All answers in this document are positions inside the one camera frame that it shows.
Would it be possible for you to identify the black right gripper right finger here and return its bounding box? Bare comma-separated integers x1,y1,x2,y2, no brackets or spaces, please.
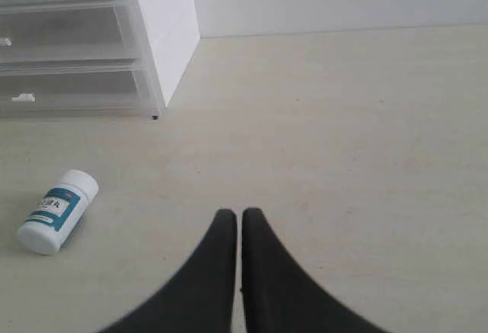
241,208,381,332

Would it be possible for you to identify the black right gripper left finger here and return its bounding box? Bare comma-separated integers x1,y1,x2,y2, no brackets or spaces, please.
104,209,237,332

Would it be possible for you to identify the white pill bottle teal label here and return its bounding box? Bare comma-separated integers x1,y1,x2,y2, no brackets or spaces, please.
17,169,99,255

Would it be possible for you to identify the clear bottom drawer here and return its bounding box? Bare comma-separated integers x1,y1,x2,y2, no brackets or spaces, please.
1,70,154,113

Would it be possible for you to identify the white plastic drawer cabinet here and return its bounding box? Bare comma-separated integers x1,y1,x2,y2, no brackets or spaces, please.
1,0,201,119

